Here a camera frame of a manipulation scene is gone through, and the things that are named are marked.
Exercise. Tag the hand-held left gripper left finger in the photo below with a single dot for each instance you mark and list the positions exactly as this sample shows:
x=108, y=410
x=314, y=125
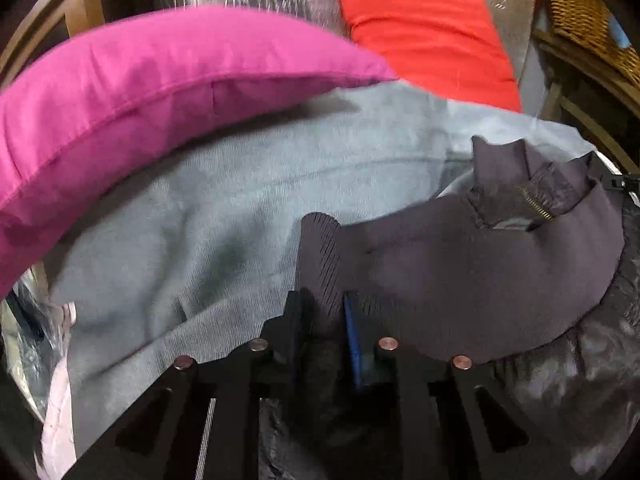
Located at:
x=295, y=320

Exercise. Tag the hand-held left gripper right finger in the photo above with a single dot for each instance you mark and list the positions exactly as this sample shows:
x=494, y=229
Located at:
x=352, y=342

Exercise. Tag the dark jacket with ribbed collar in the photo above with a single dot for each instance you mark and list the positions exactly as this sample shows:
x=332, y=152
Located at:
x=450, y=270

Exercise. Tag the grey knit sweater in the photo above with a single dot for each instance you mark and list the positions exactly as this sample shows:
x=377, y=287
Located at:
x=200, y=220

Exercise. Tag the pale pink cloth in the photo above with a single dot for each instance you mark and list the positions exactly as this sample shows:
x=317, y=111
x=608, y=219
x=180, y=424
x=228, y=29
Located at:
x=57, y=410

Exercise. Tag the clear plastic bag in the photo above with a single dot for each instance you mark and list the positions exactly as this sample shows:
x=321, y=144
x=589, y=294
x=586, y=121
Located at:
x=30, y=330

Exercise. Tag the pink pillow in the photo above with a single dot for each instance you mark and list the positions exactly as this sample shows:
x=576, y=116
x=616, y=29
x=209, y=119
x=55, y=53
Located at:
x=150, y=85

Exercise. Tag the red pillow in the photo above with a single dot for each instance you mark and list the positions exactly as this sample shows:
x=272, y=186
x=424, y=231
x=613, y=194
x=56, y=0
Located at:
x=435, y=40

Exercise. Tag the brown wooden furniture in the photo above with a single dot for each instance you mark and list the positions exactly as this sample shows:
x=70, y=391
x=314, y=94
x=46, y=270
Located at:
x=80, y=10

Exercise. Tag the wicker basket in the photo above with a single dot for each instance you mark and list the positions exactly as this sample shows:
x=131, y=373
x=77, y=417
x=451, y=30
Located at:
x=585, y=25

